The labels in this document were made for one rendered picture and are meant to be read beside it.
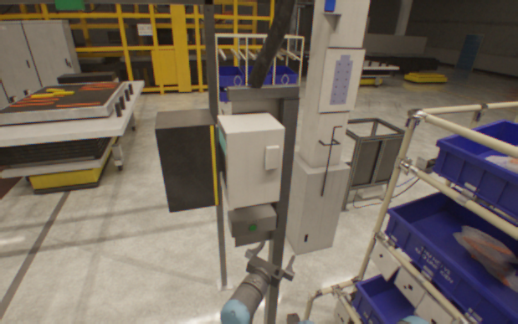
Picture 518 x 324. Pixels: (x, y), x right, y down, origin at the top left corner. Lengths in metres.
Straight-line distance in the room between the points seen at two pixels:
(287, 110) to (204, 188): 0.40
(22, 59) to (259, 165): 7.48
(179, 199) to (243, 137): 0.29
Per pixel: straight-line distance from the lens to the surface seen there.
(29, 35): 7.86
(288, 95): 0.93
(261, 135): 0.78
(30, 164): 3.84
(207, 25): 1.35
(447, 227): 1.50
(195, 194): 0.85
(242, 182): 0.85
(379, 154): 3.01
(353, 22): 1.89
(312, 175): 2.01
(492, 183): 0.98
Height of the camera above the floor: 1.90
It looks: 29 degrees down
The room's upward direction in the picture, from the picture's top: 2 degrees clockwise
